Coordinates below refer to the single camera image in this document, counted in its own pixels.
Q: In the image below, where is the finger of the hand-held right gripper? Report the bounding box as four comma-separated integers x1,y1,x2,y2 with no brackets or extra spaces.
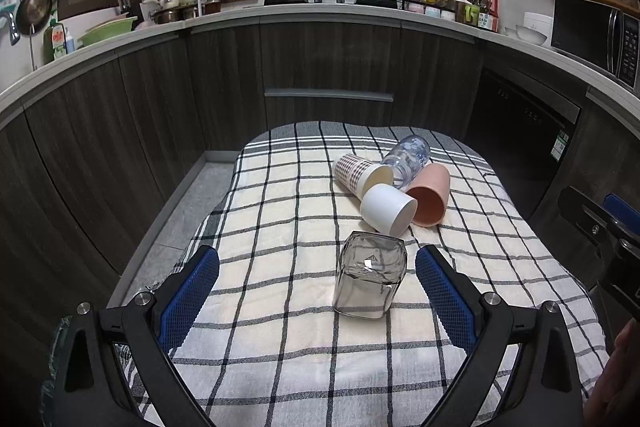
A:
557,186,623,258
602,193,640,240

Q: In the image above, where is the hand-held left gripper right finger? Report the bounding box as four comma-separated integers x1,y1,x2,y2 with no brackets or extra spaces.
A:
415,244,586,427

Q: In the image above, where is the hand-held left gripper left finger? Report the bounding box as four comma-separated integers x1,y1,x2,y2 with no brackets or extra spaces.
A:
50,244,221,427

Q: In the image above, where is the grey square glass cup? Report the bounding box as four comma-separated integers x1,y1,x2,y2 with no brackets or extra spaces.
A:
332,230,407,321

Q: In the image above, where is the pink cup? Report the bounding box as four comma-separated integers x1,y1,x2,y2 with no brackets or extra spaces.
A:
404,163,451,227

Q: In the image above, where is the white cup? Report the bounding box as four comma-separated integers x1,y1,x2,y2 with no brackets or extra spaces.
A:
360,183,419,237

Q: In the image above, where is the clear blue-printed glass cup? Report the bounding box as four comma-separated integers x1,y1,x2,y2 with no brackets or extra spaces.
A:
380,135,432,189

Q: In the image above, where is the brown checked cup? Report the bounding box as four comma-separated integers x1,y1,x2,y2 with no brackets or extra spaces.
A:
333,153,394,198

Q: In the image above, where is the person's right hand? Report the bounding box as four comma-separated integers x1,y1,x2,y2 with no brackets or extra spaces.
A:
584,319,640,427

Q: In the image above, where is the black dishwasher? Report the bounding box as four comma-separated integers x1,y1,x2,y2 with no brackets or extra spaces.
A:
466,68,584,184

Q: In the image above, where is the black and white checked cloth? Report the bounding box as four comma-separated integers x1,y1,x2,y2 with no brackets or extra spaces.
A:
122,120,612,427

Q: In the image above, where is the white bowl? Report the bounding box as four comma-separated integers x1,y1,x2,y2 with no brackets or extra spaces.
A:
505,25,549,47

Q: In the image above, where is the black microwave oven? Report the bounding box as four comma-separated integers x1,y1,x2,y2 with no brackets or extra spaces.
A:
551,0,640,90

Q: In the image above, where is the white rice cooker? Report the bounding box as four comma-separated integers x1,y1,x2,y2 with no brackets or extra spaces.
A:
522,11,555,36

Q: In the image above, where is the green plastic basin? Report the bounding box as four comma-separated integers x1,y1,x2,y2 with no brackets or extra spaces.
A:
77,15,139,49

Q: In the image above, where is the stainless steel pot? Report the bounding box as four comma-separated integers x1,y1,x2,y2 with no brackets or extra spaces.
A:
151,5,202,26

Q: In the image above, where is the green dish soap bottle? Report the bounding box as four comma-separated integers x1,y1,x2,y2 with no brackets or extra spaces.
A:
43,20,69,64

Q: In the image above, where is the gas stove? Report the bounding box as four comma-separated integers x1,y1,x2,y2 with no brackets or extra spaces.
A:
262,0,397,7

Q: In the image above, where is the silver drawer handle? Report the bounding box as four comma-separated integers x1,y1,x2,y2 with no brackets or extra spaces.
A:
263,89,395,103

